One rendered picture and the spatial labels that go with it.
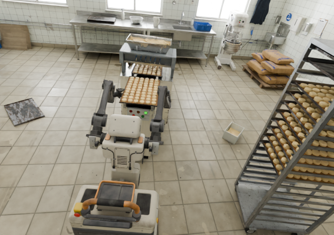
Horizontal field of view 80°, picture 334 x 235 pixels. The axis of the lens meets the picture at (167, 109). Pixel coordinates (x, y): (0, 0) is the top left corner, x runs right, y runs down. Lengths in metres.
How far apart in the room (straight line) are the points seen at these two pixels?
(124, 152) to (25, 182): 1.62
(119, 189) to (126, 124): 0.42
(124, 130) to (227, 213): 1.61
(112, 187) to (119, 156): 0.20
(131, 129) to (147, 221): 0.58
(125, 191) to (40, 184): 1.50
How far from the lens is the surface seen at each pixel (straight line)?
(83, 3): 5.83
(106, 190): 1.42
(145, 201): 1.48
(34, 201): 2.63
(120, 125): 1.36
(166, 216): 2.35
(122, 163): 1.48
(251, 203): 2.52
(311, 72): 1.82
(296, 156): 1.63
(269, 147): 2.07
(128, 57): 2.75
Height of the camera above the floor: 2.10
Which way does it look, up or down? 36 degrees down
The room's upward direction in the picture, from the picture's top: 8 degrees clockwise
